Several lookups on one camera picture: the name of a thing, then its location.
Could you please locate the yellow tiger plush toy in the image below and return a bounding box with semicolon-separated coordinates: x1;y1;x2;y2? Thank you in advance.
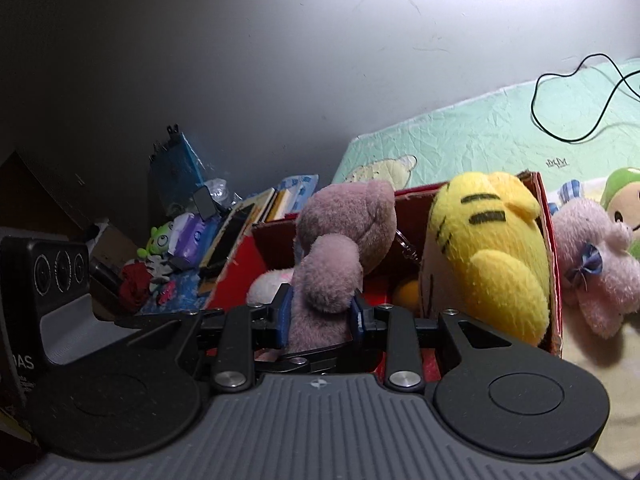
419;171;553;347

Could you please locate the brown cardboard box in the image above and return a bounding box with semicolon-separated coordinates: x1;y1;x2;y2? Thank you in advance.
87;217;143;311

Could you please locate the clear plastic bag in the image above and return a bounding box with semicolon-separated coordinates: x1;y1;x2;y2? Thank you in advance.
202;177;241;208

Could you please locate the green plush toy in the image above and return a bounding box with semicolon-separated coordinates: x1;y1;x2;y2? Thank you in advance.
597;167;640;261

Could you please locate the blue patterned packet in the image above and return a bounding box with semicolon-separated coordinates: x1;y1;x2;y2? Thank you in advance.
280;174;320;211

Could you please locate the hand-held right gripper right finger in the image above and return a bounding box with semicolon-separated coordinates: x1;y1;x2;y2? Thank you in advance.
350;294;526;393

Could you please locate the purple tissue pack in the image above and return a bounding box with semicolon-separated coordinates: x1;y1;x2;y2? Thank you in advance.
170;212;223;271

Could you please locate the blue gift bag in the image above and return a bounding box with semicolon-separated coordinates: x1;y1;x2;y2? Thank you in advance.
147;125;208;211

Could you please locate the metal keyring chain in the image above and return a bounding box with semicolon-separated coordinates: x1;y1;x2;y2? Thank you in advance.
396;230;420;263

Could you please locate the small grey bow plush toy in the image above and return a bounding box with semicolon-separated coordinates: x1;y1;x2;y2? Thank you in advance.
547;180;640;338

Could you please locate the mauve plush toy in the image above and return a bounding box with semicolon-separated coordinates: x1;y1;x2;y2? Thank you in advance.
287;179;398;353

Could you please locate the yellow black book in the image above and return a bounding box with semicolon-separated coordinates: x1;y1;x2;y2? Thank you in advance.
197;199;258;283

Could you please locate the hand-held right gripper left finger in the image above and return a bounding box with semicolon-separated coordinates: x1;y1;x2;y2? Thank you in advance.
127;287;296;393

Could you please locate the black white striped toy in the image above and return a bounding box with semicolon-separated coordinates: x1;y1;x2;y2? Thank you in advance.
146;254;175;286

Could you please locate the stack of books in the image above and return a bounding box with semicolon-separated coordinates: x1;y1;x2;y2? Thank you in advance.
262;187;301;223

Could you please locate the small green alien toy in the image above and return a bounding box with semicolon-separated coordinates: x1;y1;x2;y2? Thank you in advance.
145;224;177;258

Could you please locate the blue patterned cloth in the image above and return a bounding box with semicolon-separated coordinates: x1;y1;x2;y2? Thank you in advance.
137;260;216;317

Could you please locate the red cloth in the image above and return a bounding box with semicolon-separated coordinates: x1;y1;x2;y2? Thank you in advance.
119;261;153;313

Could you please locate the small grey bunny plush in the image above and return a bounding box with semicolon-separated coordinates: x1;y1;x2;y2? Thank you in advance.
248;267;296;303

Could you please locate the orange gourd toy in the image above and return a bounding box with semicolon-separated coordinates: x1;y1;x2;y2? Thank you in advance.
392;280;421;308

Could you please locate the red cardboard box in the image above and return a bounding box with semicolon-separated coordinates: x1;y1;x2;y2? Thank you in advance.
202;170;565;358

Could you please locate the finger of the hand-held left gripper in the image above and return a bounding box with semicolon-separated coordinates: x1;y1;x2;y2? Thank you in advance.
114;310;201;331

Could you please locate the black cable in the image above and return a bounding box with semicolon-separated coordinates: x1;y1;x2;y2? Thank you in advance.
531;52;640;143

